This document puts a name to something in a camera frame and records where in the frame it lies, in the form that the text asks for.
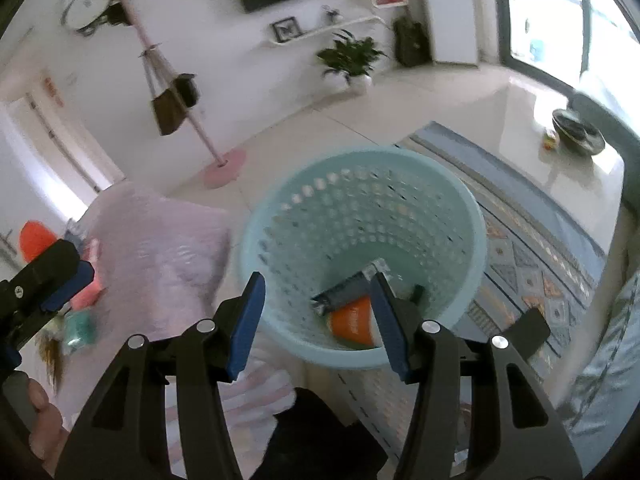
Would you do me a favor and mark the red hanging decoration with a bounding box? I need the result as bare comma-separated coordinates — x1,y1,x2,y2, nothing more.
42,76,66,108

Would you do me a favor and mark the white curved wall shelf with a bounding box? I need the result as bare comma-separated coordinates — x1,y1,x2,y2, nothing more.
265,15,396,50

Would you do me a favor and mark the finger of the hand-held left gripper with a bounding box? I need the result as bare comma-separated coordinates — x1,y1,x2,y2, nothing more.
0,305,55,371
0,239,96,313

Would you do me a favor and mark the blue patterned rug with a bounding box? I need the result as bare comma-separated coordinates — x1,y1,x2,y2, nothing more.
340,121,608,480

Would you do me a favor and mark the white hallway door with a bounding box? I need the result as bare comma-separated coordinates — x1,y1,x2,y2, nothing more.
20,92,126,196

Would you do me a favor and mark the black handbag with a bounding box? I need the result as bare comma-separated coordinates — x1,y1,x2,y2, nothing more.
175,73,202,108

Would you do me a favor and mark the dark round bowl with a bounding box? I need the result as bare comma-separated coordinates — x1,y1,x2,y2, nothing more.
551,108,607,157

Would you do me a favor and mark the pink patterned blanket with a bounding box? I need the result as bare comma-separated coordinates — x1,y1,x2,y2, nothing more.
10,182,301,480

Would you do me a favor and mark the light blue plastic basket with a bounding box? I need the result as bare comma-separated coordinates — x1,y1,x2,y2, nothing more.
237,147,488,372

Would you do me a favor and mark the black acoustic guitar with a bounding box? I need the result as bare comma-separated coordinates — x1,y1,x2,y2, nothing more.
392,0,432,68

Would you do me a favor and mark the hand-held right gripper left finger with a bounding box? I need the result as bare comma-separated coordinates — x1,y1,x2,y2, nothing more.
54,271,267,480

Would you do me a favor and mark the teal wrapper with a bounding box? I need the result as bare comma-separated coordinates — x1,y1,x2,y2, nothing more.
62,310,97,350

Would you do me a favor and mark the potted green plant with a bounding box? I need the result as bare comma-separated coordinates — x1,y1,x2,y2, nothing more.
316,29,388,92

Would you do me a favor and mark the brown wrapper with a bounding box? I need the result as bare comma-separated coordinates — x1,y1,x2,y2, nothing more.
37,332,68,393

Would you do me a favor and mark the sliding glass door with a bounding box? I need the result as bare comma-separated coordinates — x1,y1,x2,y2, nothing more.
492,0,640,96

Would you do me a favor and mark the grey covered sofa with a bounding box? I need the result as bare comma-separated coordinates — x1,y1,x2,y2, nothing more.
565,200,640,471

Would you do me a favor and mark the black rectangular object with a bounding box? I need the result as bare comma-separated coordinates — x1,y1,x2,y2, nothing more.
507,307,552,361

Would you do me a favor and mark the glass coffee table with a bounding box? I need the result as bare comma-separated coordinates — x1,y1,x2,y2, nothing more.
492,67,628,221

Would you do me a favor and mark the orange-red wrapper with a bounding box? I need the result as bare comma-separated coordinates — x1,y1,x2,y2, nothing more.
19,220,57,263

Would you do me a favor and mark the black hat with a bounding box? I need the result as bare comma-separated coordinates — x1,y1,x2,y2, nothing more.
102,0,132,27

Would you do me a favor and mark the dark foil packet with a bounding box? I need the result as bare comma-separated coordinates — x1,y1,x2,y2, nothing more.
310,259,391,316

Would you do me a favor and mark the pink wrapper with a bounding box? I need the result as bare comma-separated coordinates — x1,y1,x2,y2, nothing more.
70,240,108,311

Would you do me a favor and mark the grey ottoman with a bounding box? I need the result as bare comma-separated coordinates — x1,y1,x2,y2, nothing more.
570,72,640,171

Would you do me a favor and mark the brown handbag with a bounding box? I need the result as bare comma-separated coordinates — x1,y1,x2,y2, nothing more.
151,85,190,137

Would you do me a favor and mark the pink coat rack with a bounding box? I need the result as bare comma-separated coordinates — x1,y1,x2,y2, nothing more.
107,0,248,191

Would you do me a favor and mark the orange snack packet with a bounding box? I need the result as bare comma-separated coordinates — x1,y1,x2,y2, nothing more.
327,296,383,348

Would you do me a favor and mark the black picture frame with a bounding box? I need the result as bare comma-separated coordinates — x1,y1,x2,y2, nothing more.
270,16,303,42

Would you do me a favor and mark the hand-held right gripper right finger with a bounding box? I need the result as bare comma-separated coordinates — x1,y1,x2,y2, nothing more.
367,271,586,480

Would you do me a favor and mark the white standing air conditioner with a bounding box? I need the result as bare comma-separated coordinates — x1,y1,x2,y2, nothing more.
412,0,483,68

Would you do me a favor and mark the white door with handle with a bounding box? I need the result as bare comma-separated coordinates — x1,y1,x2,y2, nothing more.
0,200,26,281

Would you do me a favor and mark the round wall clock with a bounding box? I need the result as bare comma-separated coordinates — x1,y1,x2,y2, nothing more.
60,0,118,36

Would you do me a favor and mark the person's left hand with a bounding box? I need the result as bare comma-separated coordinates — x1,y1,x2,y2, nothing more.
25,377,71,478

